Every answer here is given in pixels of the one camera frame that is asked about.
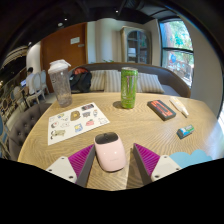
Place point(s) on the curved brown sofa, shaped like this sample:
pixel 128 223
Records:
pixel 173 80

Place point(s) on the white dining chairs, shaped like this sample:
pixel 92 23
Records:
pixel 39 85

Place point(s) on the arched glass cabinet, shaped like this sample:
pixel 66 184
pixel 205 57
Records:
pixel 136 46

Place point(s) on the brown wooden door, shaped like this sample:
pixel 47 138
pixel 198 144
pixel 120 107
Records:
pixel 60 50

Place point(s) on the white squeeze tube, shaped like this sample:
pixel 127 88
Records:
pixel 178 106

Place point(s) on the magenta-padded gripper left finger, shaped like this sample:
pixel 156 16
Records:
pixel 63 168

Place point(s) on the white door sign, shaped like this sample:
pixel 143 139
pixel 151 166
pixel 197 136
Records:
pixel 75 40

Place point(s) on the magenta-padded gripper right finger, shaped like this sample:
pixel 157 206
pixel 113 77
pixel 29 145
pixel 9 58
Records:
pixel 163 166

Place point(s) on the striped cushion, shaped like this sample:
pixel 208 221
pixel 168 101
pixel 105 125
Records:
pixel 97 80
pixel 112 81
pixel 150 83

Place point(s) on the black-framed window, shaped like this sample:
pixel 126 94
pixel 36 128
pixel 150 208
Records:
pixel 176 53

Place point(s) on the grey tufted chair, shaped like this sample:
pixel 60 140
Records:
pixel 25 128

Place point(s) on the small green blue pack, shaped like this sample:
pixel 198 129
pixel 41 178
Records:
pixel 185 131

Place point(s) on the green drink can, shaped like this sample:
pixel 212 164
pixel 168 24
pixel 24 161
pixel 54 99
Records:
pixel 129 88

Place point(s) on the light blue cloud mouse pad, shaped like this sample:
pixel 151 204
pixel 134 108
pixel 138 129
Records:
pixel 191 158

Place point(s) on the white sticker sheet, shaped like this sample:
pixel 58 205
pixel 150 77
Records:
pixel 76 123

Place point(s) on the black and red flat box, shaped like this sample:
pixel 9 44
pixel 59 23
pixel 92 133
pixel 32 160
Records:
pixel 161 110

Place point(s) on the clear shaker bottle white lid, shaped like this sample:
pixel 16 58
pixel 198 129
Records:
pixel 61 86

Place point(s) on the pink computer mouse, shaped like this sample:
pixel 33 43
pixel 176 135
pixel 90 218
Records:
pixel 110 153

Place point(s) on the blue round-back chair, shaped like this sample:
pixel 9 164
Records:
pixel 2 133

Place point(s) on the black backpack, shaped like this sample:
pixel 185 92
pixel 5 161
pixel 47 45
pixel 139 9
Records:
pixel 81 81

